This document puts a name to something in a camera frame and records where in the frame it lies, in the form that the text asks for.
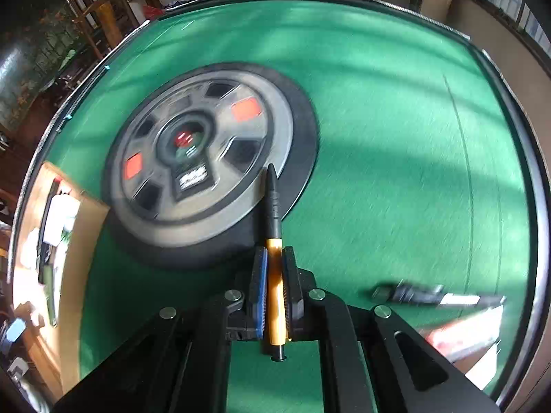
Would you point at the red marker in clear wrapper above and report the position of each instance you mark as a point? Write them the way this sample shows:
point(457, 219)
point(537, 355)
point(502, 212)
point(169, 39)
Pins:
point(465, 335)

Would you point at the black table rim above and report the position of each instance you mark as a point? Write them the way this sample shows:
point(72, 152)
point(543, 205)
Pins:
point(521, 146)

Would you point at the orange and black pen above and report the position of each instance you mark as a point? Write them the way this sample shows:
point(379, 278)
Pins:
point(274, 266)

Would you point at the round wheel-print mat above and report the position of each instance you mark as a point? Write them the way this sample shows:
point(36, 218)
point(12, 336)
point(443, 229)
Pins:
point(198, 146)

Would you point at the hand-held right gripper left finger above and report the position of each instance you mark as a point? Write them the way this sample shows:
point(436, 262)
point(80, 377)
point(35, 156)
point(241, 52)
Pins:
point(260, 284)

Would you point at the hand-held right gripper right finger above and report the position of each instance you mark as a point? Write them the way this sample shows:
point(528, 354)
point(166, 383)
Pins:
point(292, 284)

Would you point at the black ribbed pen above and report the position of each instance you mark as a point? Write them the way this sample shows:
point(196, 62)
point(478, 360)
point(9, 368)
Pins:
point(413, 294)

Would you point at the cardboard box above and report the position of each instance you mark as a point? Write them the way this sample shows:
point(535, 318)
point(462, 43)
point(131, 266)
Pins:
point(86, 232)

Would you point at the wooden chair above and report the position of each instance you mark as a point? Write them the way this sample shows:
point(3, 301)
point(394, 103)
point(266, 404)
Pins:
point(101, 13)

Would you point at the dark framed window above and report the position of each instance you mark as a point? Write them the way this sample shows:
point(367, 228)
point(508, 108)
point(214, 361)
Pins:
point(512, 0)

